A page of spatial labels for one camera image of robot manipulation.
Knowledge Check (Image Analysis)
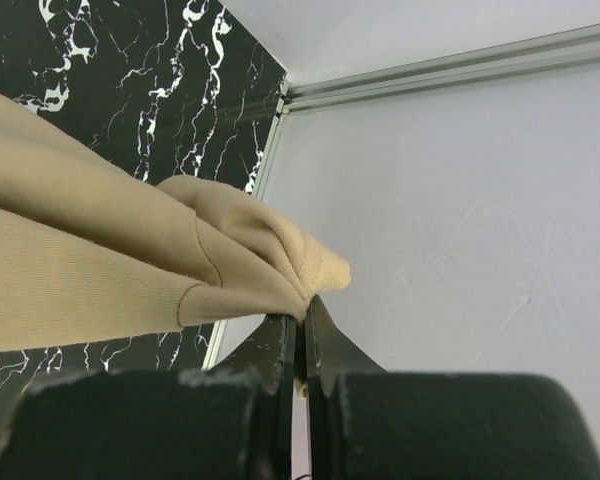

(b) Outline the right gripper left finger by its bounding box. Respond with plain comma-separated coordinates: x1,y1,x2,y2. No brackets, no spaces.
199,315,296,479

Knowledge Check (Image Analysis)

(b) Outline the beige t shirt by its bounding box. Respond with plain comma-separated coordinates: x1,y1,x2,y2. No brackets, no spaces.
0,95,351,352

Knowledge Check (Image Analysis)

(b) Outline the aluminium frame rail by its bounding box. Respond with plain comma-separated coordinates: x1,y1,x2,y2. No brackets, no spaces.
202,19,600,371

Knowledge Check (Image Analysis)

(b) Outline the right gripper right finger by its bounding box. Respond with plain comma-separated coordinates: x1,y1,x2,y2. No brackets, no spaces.
303,296,383,479

